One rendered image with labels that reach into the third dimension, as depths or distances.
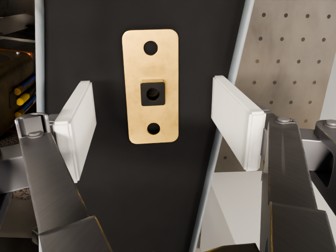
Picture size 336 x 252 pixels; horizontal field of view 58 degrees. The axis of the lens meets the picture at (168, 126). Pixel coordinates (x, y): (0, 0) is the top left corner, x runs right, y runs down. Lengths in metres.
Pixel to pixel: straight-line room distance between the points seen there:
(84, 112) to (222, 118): 0.08
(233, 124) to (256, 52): 0.58
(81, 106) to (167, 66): 0.08
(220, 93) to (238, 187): 0.60
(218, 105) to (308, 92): 0.64
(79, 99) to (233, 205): 0.59
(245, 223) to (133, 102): 0.49
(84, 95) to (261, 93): 0.63
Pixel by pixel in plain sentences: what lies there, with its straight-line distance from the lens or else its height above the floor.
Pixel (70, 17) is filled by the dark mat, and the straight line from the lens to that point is 0.22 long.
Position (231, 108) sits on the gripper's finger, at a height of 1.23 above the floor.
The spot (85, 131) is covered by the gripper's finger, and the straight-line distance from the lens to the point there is 0.16.
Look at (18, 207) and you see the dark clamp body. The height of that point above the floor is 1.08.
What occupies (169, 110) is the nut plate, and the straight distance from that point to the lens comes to 0.23.
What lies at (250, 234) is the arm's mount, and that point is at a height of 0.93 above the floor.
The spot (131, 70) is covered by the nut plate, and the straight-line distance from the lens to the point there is 0.22.
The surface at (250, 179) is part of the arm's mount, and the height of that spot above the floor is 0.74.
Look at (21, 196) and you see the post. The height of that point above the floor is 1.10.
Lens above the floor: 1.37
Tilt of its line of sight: 66 degrees down
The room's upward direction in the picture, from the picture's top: 165 degrees clockwise
